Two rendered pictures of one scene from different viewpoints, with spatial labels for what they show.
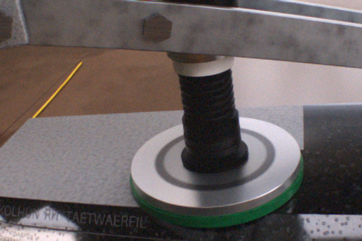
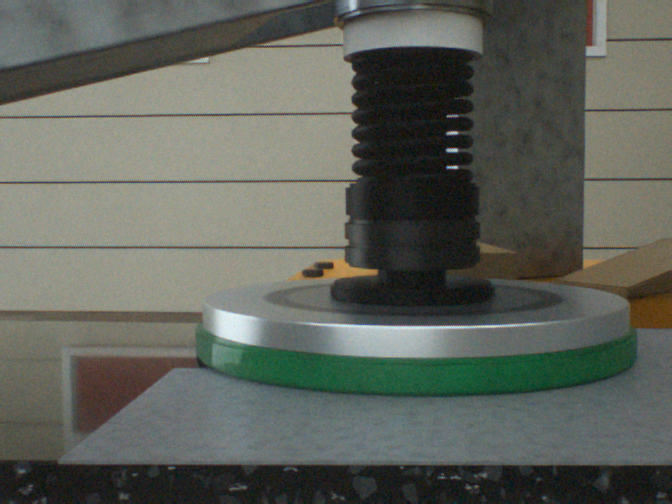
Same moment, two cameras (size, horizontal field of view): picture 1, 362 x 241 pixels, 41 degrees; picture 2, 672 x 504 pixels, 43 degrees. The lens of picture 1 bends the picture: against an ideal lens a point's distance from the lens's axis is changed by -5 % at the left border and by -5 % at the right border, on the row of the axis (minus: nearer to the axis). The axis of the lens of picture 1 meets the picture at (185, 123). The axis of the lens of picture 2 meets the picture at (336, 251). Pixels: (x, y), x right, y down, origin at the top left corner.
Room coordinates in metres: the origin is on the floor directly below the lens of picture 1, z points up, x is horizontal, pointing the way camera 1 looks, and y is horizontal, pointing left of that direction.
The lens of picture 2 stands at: (0.96, -0.16, 0.88)
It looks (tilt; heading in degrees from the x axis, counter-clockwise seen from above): 4 degrees down; 168
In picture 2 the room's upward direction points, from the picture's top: straight up
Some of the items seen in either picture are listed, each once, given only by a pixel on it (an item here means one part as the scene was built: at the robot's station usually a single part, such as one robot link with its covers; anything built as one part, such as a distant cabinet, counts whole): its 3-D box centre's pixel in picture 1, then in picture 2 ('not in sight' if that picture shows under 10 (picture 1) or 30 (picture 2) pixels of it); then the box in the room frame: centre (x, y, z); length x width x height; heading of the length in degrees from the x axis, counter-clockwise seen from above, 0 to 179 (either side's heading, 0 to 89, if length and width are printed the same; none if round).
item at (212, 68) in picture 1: (202, 50); (412, 22); (0.54, -0.03, 0.97); 0.07 x 0.07 x 0.04
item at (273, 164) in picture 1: (215, 159); (411, 307); (0.54, -0.03, 0.82); 0.21 x 0.21 x 0.01
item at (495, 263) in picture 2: not in sight; (445, 270); (0.11, 0.13, 0.81); 0.20 x 0.10 x 0.05; 170
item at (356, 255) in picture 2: (212, 140); (411, 253); (0.54, -0.03, 0.85); 0.07 x 0.07 x 0.01
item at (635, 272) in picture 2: not in sight; (647, 265); (0.10, 0.37, 0.80); 0.20 x 0.10 x 0.05; 113
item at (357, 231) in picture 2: (212, 132); (412, 230); (0.54, -0.03, 0.86); 0.07 x 0.07 x 0.01
